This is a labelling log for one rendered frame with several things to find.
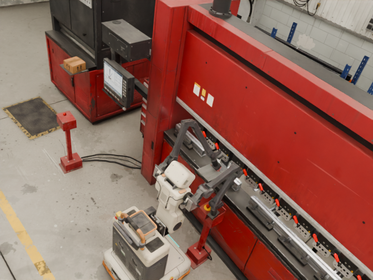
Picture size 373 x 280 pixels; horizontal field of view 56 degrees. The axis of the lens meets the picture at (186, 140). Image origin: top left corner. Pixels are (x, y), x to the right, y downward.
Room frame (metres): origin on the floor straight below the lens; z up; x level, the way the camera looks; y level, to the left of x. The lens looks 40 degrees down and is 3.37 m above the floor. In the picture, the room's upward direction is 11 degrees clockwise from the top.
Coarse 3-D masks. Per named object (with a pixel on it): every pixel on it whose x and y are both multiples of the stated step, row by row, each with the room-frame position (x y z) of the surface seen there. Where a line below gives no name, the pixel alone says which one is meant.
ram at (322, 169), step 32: (192, 32) 3.15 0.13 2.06; (192, 64) 3.05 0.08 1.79; (224, 64) 2.75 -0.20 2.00; (192, 96) 2.99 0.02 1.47; (224, 96) 2.69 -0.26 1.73; (256, 96) 2.45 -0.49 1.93; (288, 96) 2.31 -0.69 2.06; (224, 128) 2.62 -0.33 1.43; (256, 128) 2.37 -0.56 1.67; (288, 128) 2.18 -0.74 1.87; (320, 128) 2.01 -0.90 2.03; (256, 160) 2.29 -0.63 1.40; (288, 160) 2.10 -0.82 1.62; (320, 160) 1.94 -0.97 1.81; (352, 160) 1.80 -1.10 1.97; (288, 192) 2.02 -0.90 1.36; (320, 192) 1.86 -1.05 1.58; (352, 192) 1.72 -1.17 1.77; (320, 224) 1.77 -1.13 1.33; (352, 224) 1.64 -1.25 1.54
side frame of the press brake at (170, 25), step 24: (168, 0) 3.19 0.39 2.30; (192, 0) 3.31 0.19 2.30; (168, 24) 3.03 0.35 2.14; (192, 24) 3.21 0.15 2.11; (168, 48) 3.04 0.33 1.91; (168, 72) 3.07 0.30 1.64; (168, 96) 3.10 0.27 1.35; (168, 120) 3.13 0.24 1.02; (144, 144) 3.18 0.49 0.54; (144, 168) 3.15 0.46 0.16
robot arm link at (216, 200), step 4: (240, 172) 2.21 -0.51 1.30; (232, 176) 2.20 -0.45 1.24; (236, 176) 2.19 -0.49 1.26; (240, 176) 2.21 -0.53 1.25; (228, 180) 2.18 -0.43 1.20; (232, 180) 2.18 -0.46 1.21; (224, 184) 2.17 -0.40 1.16; (228, 184) 2.16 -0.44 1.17; (220, 188) 2.15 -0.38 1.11; (224, 188) 2.14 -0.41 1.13; (228, 188) 2.16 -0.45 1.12; (220, 192) 2.12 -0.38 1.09; (224, 192) 2.13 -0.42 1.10; (216, 196) 2.11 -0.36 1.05; (220, 196) 2.10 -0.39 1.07; (212, 200) 2.09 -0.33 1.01; (216, 200) 2.08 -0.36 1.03; (220, 200) 2.10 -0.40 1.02; (212, 204) 2.06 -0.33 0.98; (216, 204) 2.06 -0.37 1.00
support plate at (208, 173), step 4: (208, 164) 2.55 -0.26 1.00; (200, 168) 2.47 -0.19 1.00; (204, 168) 2.48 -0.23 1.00; (208, 168) 2.49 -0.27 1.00; (212, 168) 2.50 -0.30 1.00; (200, 172) 2.42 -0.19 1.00; (204, 172) 2.43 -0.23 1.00; (208, 172) 2.44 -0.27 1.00; (212, 172) 2.45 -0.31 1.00; (216, 172) 2.46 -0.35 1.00; (204, 176) 2.38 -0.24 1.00; (208, 176) 2.39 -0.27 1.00; (212, 176) 2.40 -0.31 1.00; (216, 176) 2.41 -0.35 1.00; (208, 180) 2.34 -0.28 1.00
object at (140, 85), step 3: (135, 81) 3.49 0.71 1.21; (138, 81) 3.51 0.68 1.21; (135, 84) 3.43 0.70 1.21; (138, 84) 3.43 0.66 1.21; (141, 84) 3.44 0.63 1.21; (135, 87) 3.46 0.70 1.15; (138, 87) 3.38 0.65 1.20; (141, 87) 3.39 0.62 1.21; (144, 87) 3.40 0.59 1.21; (138, 90) 3.41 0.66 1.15; (141, 90) 3.34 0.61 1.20; (144, 90) 3.34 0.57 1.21; (147, 90) 3.35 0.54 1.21; (141, 93) 3.35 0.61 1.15; (144, 93) 3.37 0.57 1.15; (147, 93) 3.28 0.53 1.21; (144, 96) 3.31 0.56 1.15
